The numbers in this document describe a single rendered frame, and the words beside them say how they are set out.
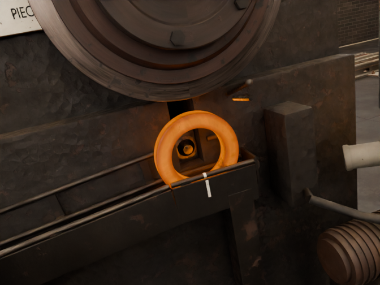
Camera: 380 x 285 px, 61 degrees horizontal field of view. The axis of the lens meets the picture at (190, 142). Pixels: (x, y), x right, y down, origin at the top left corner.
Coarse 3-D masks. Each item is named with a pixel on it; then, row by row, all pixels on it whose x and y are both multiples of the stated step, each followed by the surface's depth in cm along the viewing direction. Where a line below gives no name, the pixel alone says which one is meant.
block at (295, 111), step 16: (272, 112) 74; (288, 112) 71; (304, 112) 71; (272, 128) 76; (288, 128) 71; (304, 128) 72; (272, 144) 78; (288, 144) 72; (304, 144) 73; (272, 160) 80; (288, 160) 73; (304, 160) 74; (272, 176) 83; (288, 176) 75; (304, 176) 75; (288, 192) 77
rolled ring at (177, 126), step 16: (192, 112) 67; (208, 112) 69; (176, 128) 66; (192, 128) 67; (208, 128) 68; (224, 128) 69; (160, 144) 66; (224, 144) 70; (160, 160) 67; (224, 160) 71; (176, 176) 69
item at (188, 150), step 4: (184, 140) 78; (188, 140) 79; (180, 144) 78; (184, 144) 78; (188, 144) 78; (192, 144) 79; (180, 148) 78; (184, 148) 77; (188, 148) 78; (192, 148) 78; (180, 152) 79; (184, 152) 78; (188, 152) 78; (192, 152) 79
